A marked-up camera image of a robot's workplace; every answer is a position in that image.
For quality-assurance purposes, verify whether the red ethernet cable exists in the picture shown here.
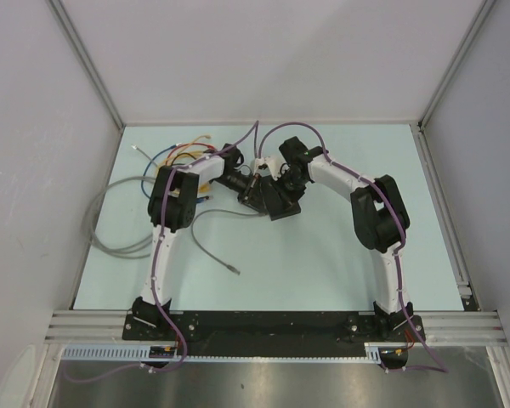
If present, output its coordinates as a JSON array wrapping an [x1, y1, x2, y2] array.
[[169, 146, 218, 167]]

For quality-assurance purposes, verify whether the blue ethernet cable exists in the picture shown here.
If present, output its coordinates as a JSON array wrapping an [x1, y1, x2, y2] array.
[[139, 144, 213, 202]]

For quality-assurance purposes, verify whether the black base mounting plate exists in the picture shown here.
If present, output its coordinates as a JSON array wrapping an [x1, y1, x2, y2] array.
[[122, 310, 425, 342]]

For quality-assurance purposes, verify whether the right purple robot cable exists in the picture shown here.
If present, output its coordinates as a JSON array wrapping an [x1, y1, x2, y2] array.
[[256, 122, 449, 374]]

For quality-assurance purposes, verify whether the black network switch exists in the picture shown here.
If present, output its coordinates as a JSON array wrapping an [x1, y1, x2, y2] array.
[[261, 178, 301, 221]]

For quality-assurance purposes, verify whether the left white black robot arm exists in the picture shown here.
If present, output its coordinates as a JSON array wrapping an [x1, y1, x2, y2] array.
[[130, 144, 283, 340]]

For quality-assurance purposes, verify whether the aluminium frame rail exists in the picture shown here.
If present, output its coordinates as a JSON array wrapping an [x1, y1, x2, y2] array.
[[46, 310, 507, 347]]

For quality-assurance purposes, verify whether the white slotted cable duct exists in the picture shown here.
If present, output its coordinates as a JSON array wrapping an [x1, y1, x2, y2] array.
[[62, 343, 408, 364]]

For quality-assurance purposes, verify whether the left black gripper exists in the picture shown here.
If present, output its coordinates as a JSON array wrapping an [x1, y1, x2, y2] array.
[[213, 172, 267, 215]]

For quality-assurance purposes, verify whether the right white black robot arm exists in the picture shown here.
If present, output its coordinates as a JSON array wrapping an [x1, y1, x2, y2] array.
[[276, 137, 413, 341]]

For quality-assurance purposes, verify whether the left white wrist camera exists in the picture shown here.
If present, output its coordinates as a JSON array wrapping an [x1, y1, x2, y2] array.
[[253, 157, 269, 173]]

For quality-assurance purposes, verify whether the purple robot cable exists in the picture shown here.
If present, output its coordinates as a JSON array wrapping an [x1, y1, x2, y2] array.
[[62, 120, 261, 383], [256, 122, 449, 374]]

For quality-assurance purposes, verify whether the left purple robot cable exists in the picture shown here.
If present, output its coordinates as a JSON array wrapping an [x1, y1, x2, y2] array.
[[62, 120, 261, 383]]

